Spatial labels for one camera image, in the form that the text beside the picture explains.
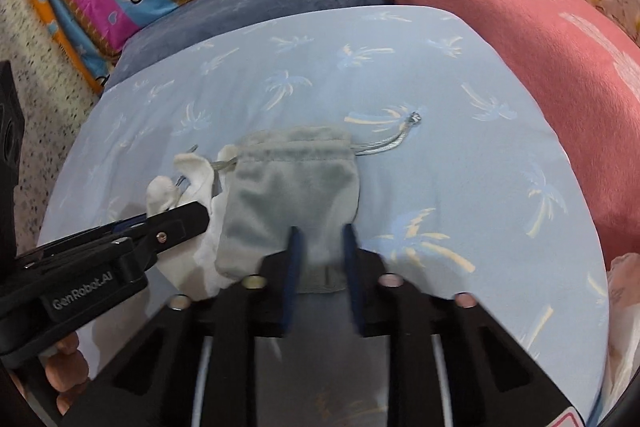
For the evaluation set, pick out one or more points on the pink blanket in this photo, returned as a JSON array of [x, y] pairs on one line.
[[540, 37]]

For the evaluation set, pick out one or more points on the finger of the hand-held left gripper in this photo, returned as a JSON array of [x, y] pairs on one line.
[[80, 239], [172, 227]]

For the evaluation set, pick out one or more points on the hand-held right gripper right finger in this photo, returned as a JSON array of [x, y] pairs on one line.
[[353, 279]]

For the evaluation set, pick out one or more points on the white sock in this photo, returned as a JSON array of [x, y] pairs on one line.
[[200, 227]]

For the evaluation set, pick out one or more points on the speckled bed sheet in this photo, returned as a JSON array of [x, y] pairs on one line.
[[45, 72]]

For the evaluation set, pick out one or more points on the person's left hand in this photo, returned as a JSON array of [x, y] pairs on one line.
[[67, 362]]

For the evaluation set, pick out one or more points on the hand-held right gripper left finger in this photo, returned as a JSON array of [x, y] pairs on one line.
[[292, 279]]

